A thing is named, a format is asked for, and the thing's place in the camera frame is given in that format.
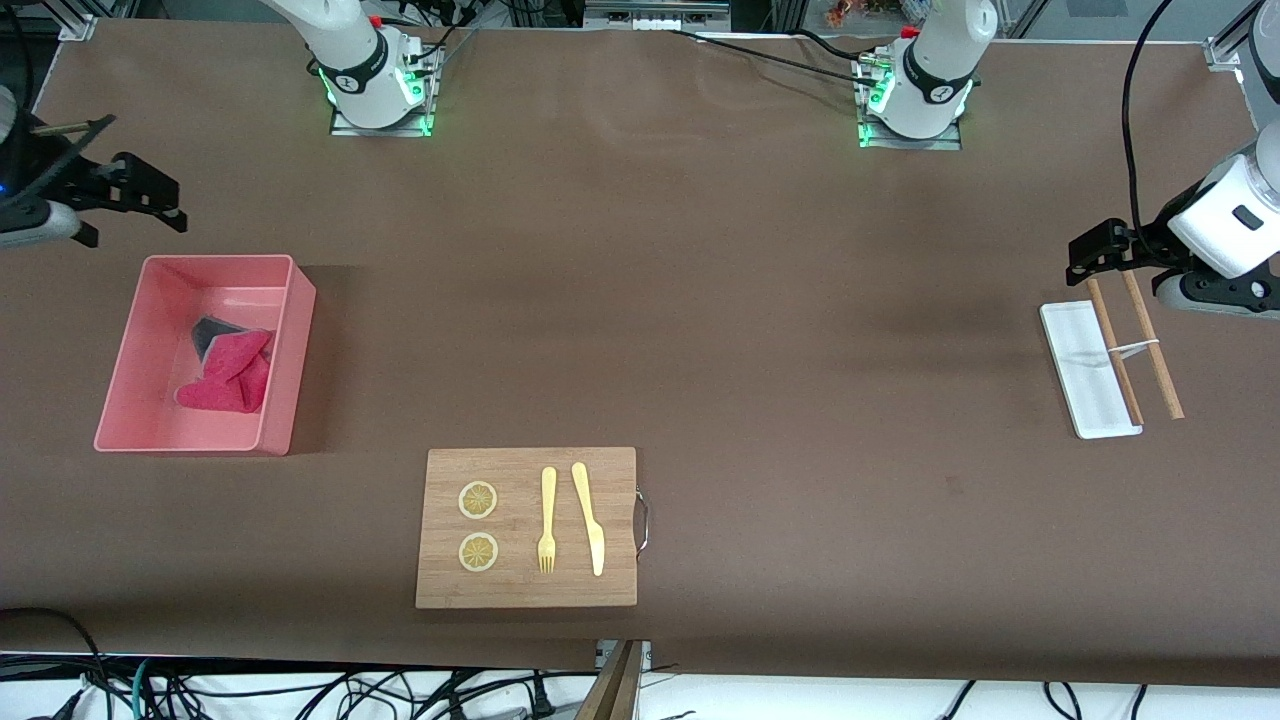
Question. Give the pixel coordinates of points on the white rectangular tray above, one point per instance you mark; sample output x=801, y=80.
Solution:
x=1085, y=380

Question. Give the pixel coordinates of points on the black power plug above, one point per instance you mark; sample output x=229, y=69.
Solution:
x=540, y=700

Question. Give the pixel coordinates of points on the lemon slice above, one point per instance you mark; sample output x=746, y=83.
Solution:
x=478, y=552
x=478, y=500

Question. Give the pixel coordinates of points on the pink and grey cloth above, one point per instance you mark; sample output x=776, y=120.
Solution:
x=235, y=375

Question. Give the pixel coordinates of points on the wooden plank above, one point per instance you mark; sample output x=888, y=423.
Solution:
x=612, y=690

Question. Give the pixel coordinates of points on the grey equipment box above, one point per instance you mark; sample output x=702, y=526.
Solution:
x=650, y=12

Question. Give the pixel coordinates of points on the aluminium frame post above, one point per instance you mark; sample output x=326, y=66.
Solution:
x=1225, y=45
x=78, y=22

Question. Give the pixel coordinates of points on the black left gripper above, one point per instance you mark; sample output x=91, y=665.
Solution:
x=1143, y=245

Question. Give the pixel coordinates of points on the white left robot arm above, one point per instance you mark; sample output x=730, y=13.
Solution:
x=940, y=60

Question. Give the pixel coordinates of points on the yellow plastic knife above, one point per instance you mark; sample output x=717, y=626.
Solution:
x=590, y=520

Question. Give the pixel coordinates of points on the yellow plastic fork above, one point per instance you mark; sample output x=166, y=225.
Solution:
x=548, y=500

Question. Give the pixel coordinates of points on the white rubber band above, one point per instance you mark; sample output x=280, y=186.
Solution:
x=1135, y=348

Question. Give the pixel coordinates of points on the wooden cutting board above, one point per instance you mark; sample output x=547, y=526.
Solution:
x=520, y=590

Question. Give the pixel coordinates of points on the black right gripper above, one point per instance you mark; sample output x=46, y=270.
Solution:
x=62, y=180

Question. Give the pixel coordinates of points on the pink plastic bin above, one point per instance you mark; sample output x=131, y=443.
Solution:
x=160, y=420

